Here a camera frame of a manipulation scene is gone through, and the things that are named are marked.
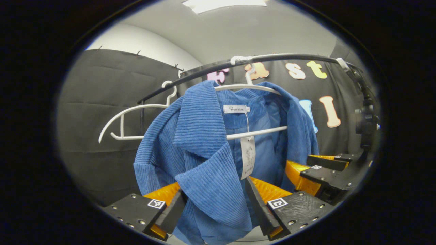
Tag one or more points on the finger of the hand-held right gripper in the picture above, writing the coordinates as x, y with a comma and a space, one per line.
327, 177
327, 162

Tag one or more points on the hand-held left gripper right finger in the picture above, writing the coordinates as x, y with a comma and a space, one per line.
260, 209

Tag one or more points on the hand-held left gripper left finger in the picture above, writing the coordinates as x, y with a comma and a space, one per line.
170, 214

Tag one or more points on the white hanger with cross bar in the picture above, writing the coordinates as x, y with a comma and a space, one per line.
265, 131

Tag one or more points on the white hanger with arched shoulders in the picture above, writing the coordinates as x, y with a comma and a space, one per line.
136, 107

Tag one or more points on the black clothes rack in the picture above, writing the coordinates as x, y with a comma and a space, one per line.
204, 72

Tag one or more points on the black backdrop cloth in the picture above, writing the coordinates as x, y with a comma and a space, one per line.
102, 119

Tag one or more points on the large ceiling light panel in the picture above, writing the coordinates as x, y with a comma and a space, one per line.
221, 4

